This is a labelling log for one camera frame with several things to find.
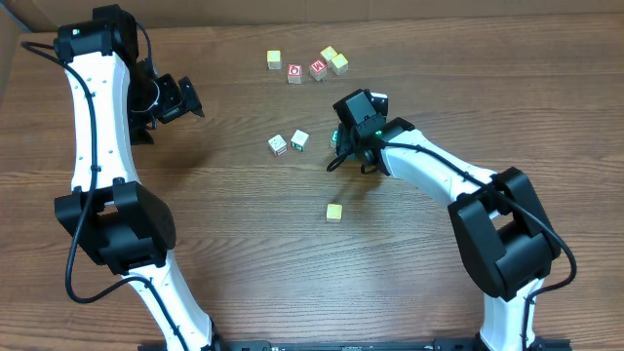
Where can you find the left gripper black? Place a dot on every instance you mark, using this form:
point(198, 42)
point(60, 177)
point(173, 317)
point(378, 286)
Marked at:
point(182, 96)

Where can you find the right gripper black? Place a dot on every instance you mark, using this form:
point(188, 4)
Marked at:
point(342, 147)

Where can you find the green wooden block letter B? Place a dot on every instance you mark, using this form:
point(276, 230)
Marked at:
point(334, 138)

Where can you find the red wooden block letter E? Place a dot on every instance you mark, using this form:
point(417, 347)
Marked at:
point(318, 69)

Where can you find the red wooden block letter O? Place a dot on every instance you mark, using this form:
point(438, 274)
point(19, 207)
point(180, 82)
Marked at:
point(294, 74)

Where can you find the yellow wooden block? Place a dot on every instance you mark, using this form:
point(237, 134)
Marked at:
point(328, 54)
point(339, 64)
point(274, 59)
point(334, 213)

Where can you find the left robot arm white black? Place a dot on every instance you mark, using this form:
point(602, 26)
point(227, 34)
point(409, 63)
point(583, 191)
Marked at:
point(118, 99)

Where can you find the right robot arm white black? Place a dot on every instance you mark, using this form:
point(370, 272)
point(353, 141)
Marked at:
point(506, 242)

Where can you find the white wooden block green side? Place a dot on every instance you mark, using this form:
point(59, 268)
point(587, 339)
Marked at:
point(299, 140)

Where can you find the white wooden block red drawing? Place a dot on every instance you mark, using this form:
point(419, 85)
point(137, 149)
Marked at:
point(277, 145)

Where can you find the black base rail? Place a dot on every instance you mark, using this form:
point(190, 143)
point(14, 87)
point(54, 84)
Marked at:
point(351, 345)

